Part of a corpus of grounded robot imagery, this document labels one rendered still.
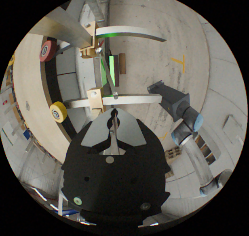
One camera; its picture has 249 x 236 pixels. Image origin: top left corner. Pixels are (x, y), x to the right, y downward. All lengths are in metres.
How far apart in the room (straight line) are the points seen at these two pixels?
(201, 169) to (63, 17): 0.80
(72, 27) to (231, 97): 2.65
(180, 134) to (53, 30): 0.77
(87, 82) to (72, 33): 0.39
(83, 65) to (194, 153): 0.96
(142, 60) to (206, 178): 1.42
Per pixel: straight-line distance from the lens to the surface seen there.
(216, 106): 2.65
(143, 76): 1.14
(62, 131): 0.40
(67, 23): 0.15
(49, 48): 0.31
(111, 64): 0.38
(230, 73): 2.70
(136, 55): 1.14
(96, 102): 0.26
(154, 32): 0.29
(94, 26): 0.28
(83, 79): 0.52
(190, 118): 0.67
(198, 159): 0.65
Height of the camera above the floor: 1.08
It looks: 59 degrees down
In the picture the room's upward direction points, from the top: 175 degrees clockwise
